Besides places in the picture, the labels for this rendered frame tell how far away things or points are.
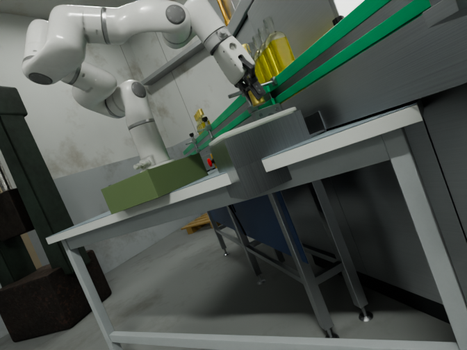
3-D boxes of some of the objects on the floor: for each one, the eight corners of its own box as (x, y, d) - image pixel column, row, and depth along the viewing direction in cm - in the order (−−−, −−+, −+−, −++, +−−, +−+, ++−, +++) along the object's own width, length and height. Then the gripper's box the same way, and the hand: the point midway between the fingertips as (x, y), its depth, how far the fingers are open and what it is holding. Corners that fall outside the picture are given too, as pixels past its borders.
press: (78, 296, 324) (-28, 62, 308) (124, 292, 276) (1, 14, 260) (5, 342, 269) (-128, 59, 252) (47, 347, 221) (-115, -3, 204)
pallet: (276, 198, 425) (273, 191, 424) (249, 220, 360) (245, 212, 359) (214, 214, 490) (212, 208, 490) (181, 235, 425) (178, 229, 425)
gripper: (201, 62, 90) (239, 113, 92) (215, 33, 74) (260, 97, 76) (221, 48, 92) (257, 100, 94) (239, 19, 76) (281, 81, 78)
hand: (254, 92), depth 85 cm, fingers closed on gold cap, 3 cm apart
